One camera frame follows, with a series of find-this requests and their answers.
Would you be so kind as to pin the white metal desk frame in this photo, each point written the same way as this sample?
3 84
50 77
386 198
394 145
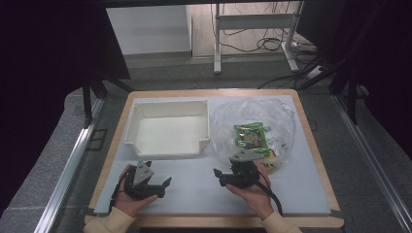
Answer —
252 21

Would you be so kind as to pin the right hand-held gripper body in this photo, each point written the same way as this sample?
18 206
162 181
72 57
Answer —
243 173

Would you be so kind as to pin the black curtain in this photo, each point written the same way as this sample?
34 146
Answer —
42 81
385 64

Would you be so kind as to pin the white power strip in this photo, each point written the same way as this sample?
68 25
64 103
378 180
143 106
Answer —
315 72

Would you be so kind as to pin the clear plastic bag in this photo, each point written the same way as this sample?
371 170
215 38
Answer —
226 129

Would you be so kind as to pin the green snack packet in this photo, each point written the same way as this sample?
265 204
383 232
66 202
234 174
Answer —
252 137

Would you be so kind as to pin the black metal stand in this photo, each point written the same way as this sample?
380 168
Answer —
343 71
94 87

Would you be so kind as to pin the yellow snack packet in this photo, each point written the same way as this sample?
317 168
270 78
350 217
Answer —
273 161

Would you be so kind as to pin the person's right hand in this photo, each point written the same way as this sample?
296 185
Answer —
256 197

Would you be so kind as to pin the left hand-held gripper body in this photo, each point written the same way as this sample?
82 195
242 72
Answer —
142 174

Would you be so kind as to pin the aluminium rail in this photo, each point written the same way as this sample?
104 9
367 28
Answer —
372 155
64 174

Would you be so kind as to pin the white plastic bin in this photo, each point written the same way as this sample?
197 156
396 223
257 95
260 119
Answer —
168 132

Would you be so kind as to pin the white board panel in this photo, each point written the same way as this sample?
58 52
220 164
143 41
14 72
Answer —
149 29

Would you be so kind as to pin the person's left hand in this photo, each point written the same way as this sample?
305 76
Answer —
129 204

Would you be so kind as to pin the white foam mat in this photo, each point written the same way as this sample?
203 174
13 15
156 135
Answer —
194 194

